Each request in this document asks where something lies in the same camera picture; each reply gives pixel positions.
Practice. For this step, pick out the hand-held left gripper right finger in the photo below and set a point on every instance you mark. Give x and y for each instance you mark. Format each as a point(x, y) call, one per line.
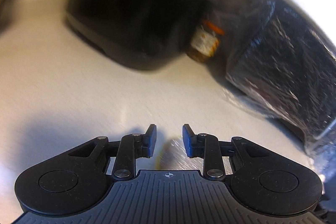
point(188, 142)

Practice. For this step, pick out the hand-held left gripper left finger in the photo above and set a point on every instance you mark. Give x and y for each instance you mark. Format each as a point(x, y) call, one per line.
point(151, 141)

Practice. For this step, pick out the silver yellow scouring pad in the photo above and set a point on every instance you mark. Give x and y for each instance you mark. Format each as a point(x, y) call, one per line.
point(170, 158)

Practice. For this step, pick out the glass jar with orange lid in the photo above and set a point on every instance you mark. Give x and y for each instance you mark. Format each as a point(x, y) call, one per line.
point(206, 41)

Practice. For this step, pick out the black plastic-wrapped appliance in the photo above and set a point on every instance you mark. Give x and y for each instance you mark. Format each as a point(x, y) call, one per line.
point(283, 61)

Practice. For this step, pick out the black rice cooker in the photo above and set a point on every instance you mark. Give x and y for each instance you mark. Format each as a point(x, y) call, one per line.
point(136, 8)

